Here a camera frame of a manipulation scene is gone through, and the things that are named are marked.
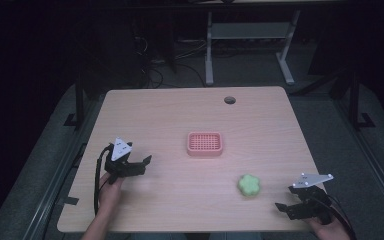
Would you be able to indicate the white metal table frame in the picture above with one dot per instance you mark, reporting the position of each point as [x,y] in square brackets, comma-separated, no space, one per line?
[248,30]

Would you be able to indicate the green flower-shaped soap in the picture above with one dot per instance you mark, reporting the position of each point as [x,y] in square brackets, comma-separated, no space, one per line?
[249,185]

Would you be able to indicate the pink soap dish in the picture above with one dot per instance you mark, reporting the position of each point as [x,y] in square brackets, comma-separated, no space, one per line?
[204,144]

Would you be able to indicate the black tape strip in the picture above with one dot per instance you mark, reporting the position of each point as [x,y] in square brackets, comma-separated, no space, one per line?
[69,200]

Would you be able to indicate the person's left hand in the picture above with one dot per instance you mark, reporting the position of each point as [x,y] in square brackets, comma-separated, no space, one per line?
[109,195]

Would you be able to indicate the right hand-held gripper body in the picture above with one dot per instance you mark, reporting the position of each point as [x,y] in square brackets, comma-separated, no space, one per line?
[313,200]

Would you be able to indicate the black metal stand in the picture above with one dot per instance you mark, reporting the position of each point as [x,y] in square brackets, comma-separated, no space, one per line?
[355,100]
[79,96]

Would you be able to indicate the person's right hand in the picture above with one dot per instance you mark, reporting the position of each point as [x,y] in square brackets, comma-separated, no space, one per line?
[328,230]

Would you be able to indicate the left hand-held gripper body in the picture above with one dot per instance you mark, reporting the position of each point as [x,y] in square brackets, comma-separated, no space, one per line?
[119,148]

